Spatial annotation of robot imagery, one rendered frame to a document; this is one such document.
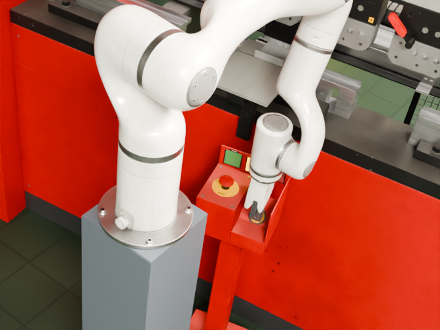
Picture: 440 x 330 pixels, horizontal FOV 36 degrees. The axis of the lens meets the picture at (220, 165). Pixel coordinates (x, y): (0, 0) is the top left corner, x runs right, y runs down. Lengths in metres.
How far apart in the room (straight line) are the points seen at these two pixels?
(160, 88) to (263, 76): 0.78
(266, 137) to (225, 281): 0.59
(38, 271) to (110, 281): 1.18
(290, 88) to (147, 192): 0.45
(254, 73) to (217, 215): 0.39
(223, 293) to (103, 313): 0.59
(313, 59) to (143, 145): 0.49
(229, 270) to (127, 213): 0.71
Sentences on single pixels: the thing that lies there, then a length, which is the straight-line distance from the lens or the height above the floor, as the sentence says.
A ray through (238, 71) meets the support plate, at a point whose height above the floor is 1.00.
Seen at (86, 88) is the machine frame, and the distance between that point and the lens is 2.24.
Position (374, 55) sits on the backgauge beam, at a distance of 2.16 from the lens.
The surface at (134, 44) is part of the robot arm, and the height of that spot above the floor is 1.40.
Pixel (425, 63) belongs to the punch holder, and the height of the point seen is 1.13.
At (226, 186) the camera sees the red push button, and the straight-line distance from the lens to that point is 1.76.
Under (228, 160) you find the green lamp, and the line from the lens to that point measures 1.84.
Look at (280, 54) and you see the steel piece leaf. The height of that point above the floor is 1.00.
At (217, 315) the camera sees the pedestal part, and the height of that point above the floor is 0.29.
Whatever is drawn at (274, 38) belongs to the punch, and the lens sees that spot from 1.96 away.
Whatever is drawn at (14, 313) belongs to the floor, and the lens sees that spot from 2.49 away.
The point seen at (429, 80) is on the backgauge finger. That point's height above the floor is 1.00.
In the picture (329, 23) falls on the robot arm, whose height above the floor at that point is 1.30.
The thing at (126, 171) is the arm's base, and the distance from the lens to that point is 1.25.
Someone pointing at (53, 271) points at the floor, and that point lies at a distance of 2.60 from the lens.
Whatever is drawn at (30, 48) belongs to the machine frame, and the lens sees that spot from 2.32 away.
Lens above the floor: 1.97
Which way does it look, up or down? 40 degrees down
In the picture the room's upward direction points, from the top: 9 degrees clockwise
